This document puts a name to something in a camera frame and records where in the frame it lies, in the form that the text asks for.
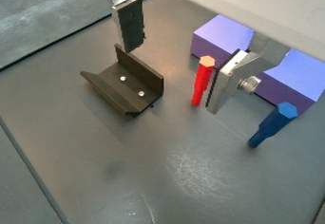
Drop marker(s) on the gripper 2 silver left finger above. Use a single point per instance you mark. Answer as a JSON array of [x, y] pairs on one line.
[[128, 15]]

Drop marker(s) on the gripper 2 silver right finger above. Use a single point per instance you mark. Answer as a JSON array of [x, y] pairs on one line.
[[245, 65]]

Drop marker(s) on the blue hexagonal peg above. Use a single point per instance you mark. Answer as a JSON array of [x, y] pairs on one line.
[[280, 117]]

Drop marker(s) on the red hexagonal peg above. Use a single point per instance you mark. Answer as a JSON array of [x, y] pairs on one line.
[[203, 78]]

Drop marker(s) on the purple base block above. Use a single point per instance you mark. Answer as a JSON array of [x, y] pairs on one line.
[[296, 81]]

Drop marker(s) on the black U-shaped bracket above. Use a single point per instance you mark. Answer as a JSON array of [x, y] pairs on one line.
[[130, 84]]

